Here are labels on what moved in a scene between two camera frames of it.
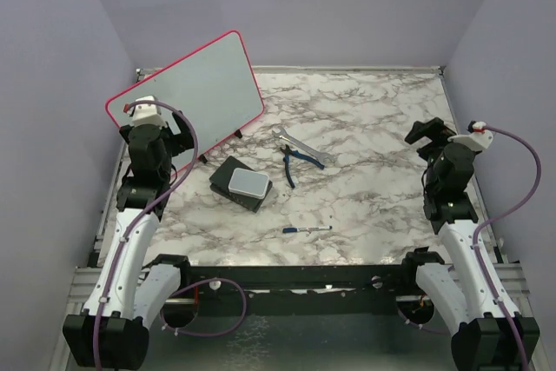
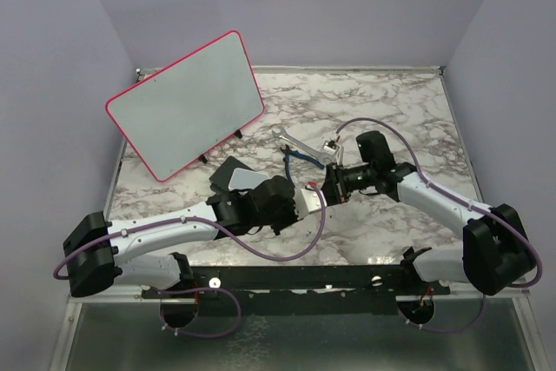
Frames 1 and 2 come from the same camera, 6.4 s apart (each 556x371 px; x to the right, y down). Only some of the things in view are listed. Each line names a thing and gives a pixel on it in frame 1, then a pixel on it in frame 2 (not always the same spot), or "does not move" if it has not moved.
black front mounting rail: x=297 y=290 does not move
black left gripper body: x=175 y=143 → x=284 y=215
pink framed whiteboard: x=215 y=86 does not move
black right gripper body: x=432 y=152 → x=350 y=179
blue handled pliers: x=287 y=152 does not move
